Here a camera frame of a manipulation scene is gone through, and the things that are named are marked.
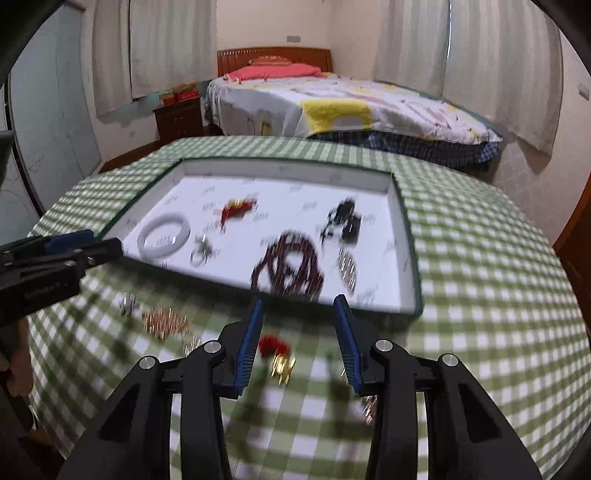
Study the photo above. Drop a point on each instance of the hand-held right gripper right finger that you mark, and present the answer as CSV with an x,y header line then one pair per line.
x,y
347,344

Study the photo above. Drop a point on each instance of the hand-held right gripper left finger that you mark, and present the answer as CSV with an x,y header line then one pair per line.
x,y
249,344

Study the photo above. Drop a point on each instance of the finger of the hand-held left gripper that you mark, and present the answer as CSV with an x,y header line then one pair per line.
x,y
69,241
99,251

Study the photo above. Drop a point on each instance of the red and gold charm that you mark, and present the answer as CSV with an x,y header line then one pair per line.
x,y
235,210
276,357

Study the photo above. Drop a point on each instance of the white jade bangle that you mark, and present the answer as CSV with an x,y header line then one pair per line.
x,y
147,247

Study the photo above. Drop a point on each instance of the silver crystal brooch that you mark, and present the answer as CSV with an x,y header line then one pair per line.
x,y
347,270

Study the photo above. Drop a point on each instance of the dark green jewelry tray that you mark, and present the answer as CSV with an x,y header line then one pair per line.
x,y
277,221

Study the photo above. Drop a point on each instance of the person's left hand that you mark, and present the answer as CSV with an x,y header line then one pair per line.
x,y
16,360

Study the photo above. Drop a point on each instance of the small silver trinket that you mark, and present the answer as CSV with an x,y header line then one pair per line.
x,y
129,307

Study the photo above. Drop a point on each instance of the frosted glass wardrobe door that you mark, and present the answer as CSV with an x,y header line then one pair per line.
x,y
51,115

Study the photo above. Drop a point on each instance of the green checked tablecloth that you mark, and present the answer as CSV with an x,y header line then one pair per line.
x,y
485,300

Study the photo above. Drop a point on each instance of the dark wooden nightstand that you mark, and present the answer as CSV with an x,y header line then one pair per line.
x,y
178,120

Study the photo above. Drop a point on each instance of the red gift box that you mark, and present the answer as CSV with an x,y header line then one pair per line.
x,y
187,93
167,98

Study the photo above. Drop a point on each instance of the white curtain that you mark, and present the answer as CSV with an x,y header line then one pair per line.
x,y
175,46
111,55
411,46
503,69

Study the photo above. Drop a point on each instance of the blue plaid bed sheet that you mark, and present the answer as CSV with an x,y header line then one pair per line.
x,y
415,147

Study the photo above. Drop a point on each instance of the white patterned bed quilt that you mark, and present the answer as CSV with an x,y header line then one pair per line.
x,y
369,106

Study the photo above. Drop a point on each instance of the brown wooden door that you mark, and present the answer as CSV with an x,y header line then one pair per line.
x,y
577,258

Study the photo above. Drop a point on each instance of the pink pillow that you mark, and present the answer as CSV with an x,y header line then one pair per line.
x,y
277,71

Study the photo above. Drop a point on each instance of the small red embroidered cushion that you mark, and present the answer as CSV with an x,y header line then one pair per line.
x,y
270,60

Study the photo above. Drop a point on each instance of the wooden bed headboard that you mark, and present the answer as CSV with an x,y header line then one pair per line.
x,y
277,53

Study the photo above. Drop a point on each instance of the wall light switch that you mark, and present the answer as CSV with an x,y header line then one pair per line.
x,y
584,92

